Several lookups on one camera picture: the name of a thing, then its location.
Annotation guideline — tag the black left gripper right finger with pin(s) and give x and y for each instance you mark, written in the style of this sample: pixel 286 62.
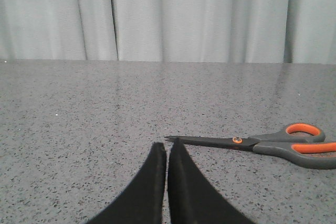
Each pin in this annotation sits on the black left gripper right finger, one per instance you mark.
pixel 192 199

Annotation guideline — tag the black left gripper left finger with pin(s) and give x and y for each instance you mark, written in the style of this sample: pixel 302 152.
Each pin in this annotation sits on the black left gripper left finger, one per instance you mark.
pixel 142 199

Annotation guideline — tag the pale grey curtain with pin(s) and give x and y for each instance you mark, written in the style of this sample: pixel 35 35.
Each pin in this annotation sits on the pale grey curtain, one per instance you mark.
pixel 261 31

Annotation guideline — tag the grey orange handled scissors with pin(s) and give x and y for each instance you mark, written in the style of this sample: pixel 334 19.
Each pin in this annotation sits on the grey orange handled scissors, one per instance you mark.
pixel 299 143

